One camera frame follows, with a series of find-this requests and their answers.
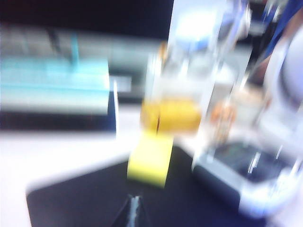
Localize white grey remote controller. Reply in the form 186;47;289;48
192;139;303;213

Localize orange haired anime figurine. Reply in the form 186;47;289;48
212;100;237;145

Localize large black monitor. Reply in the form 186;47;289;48
0;0;175;40

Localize yellow cleaning sponge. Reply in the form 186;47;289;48
126;132;174;189

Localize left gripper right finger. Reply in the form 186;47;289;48
135;195;156;227

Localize white book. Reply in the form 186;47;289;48
0;94;110;114

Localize black mouse mat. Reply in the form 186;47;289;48
25;144;243;227

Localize stacked books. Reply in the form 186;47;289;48
0;79;119;138

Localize white round desk fan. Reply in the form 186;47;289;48
258;33;303;142

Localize white desk organizer shelf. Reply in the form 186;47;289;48
146;35;251;112

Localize light blue box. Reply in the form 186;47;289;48
0;58;112;95

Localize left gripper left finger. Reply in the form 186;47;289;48
111;195;136;227

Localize yellow rectangular tin box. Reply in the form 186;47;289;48
141;98;203;134

